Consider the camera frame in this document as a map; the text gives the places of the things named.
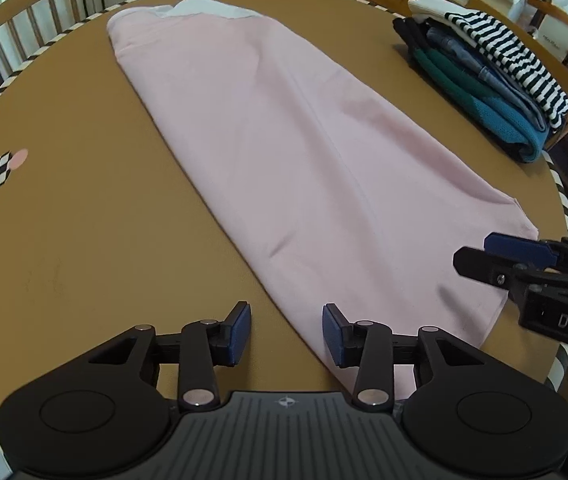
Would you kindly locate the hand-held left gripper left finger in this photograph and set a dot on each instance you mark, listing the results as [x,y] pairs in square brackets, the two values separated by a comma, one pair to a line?
[239,332]

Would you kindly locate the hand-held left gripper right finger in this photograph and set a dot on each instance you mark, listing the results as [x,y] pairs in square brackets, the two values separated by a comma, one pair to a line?
[333,335]

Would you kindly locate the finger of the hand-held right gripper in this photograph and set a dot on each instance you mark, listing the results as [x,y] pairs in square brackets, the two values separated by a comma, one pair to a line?
[478,262]
[518,249]

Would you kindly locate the pink and white t-shirt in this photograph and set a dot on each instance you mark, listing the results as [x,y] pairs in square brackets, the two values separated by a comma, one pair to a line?
[289,160]

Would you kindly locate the teal blue knit sweater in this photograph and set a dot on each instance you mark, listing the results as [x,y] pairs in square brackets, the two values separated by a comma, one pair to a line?
[463,91]

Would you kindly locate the black white striped shirt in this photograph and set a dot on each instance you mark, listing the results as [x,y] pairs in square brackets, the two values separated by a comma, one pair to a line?
[513,55]

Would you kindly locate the blue denim jeans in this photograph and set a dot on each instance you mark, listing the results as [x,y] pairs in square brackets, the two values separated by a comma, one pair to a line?
[468,57]

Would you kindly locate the white paper bag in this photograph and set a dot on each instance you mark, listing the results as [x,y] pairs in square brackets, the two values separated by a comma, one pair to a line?
[558,37]

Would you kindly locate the dark navy garment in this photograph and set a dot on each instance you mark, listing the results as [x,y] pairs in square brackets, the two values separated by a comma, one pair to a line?
[411,35]

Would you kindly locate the cream folded garment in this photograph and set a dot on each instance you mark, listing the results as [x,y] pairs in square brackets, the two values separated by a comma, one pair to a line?
[431,4]

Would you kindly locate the round pink sticker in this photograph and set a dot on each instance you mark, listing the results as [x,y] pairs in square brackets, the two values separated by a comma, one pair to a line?
[18,159]

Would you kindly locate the wooden chair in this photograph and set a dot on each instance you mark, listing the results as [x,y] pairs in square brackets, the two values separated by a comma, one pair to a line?
[24,25]

